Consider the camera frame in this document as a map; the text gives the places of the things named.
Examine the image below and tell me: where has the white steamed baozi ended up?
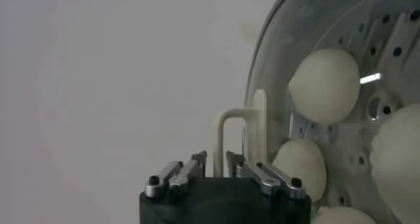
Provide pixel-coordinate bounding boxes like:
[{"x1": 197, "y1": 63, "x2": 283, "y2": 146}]
[
  {"x1": 271, "y1": 139, "x2": 328, "y2": 202},
  {"x1": 369, "y1": 104, "x2": 420, "y2": 224},
  {"x1": 287, "y1": 49, "x2": 361, "y2": 124},
  {"x1": 311, "y1": 206, "x2": 378, "y2": 224}
]

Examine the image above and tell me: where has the glass lid with cream handle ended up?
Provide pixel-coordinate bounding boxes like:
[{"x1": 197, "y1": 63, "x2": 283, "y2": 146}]
[{"x1": 212, "y1": 0, "x2": 420, "y2": 224}]

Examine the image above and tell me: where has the stainless steel steamer basket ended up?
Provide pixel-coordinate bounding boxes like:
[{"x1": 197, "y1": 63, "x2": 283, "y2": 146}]
[{"x1": 244, "y1": 0, "x2": 420, "y2": 224}]

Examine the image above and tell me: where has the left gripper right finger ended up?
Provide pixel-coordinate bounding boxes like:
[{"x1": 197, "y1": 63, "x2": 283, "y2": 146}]
[{"x1": 225, "y1": 150, "x2": 308, "y2": 200}]

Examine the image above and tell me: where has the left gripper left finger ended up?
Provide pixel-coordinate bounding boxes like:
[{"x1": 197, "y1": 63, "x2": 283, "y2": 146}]
[{"x1": 144, "y1": 150, "x2": 208, "y2": 198}]

